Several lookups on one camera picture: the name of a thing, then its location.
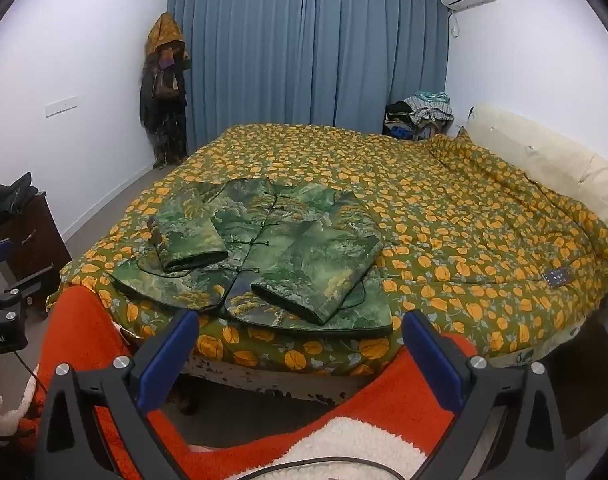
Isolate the green landscape print padded jacket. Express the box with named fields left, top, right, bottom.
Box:
left=112, top=179, right=393, bottom=337

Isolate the coat rack with dark clothes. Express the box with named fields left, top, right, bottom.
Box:
left=139, top=12, right=191, bottom=168

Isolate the pile of clothes by bed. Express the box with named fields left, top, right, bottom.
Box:
left=382, top=90, right=455, bottom=141

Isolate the dark brown wooden cabinet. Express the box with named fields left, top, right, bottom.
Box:
left=0, top=192, right=72, bottom=316

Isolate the orange and white fleece garment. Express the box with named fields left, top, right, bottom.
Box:
left=0, top=284, right=485, bottom=480

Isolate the green orange floral quilt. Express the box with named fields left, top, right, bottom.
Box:
left=61, top=124, right=608, bottom=376

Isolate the cream padded headboard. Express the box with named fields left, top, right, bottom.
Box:
left=466, top=104, right=608, bottom=227

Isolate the blue pleated curtain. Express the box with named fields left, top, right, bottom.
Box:
left=167, top=0, right=449, bottom=150

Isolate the white wall switch plate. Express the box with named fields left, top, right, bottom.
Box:
left=44, top=96, right=78, bottom=118

